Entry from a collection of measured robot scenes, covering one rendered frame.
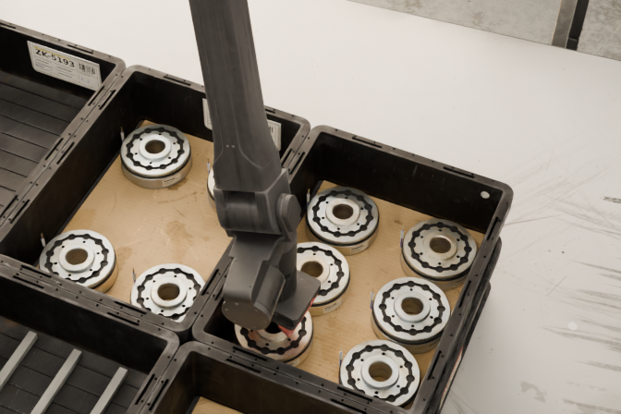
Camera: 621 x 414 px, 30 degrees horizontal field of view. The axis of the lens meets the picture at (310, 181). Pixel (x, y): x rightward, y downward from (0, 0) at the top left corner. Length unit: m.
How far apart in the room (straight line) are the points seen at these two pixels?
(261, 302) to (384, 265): 0.37
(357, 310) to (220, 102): 0.46
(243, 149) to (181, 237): 0.44
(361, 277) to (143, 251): 0.31
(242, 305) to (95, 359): 0.32
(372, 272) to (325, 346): 0.14
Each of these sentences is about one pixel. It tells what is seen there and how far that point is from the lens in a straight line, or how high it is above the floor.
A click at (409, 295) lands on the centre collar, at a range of 1.55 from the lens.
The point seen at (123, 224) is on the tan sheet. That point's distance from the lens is 1.67.
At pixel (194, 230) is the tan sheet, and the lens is 1.66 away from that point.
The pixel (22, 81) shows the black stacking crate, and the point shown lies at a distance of 1.90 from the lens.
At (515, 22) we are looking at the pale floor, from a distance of 3.29.
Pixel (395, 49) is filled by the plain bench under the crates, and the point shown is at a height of 0.70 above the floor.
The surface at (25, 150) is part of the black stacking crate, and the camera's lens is 1.80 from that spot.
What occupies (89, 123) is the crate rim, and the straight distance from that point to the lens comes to 1.67.
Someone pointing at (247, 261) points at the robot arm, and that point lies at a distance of 1.29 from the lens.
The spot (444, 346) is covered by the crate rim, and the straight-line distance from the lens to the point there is 1.43.
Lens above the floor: 2.12
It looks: 49 degrees down
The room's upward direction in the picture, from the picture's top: 2 degrees clockwise
